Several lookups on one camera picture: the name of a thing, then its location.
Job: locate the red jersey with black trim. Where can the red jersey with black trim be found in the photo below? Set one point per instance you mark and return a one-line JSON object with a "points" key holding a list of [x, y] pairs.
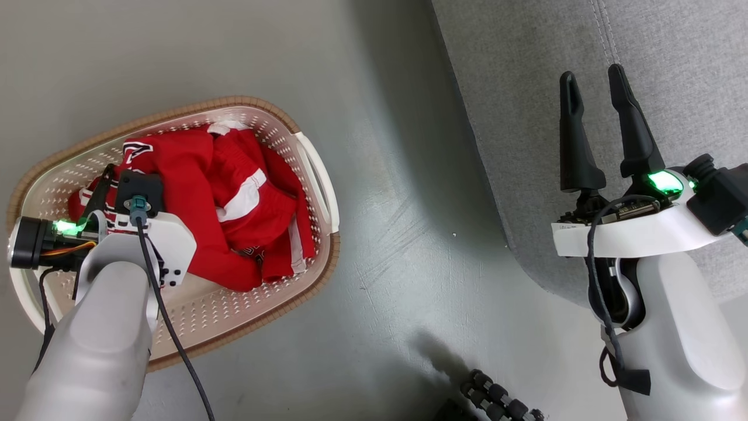
{"points": [[181, 175]]}

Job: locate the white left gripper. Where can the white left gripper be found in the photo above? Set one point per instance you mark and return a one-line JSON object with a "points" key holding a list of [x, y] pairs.
{"points": [[172, 242]]}

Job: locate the red shorts with white stripe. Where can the red shorts with white stripe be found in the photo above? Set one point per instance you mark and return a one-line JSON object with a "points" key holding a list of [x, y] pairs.
{"points": [[234, 169]]}

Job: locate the grey fabric sofa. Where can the grey fabric sofa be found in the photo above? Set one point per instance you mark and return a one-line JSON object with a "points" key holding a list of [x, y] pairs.
{"points": [[584, 117]]}

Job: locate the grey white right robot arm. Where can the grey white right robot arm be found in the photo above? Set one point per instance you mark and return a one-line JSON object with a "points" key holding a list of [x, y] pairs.
{"points": [[678, 351]]}

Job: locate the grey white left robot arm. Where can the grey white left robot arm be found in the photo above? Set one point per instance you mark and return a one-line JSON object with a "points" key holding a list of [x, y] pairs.
{"points": [[99, 339]]}

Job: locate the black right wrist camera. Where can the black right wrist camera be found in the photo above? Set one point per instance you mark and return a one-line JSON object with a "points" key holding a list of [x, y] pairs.
{"points": [[721, 193]]}

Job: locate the white perforated laundry basket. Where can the white perforated laundry basket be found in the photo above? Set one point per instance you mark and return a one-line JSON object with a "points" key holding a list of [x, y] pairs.
{"points": [[234, 316]]}

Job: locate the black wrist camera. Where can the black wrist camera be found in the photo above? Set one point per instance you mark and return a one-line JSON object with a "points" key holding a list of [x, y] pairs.
{"points": [[721, 193], [143, 187]]}

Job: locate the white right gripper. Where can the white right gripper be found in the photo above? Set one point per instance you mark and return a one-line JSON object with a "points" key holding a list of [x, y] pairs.
{"points": [[637, 234]]}

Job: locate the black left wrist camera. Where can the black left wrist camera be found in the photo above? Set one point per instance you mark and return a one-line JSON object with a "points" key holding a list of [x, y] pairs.
{"points": [[143, 187]]}

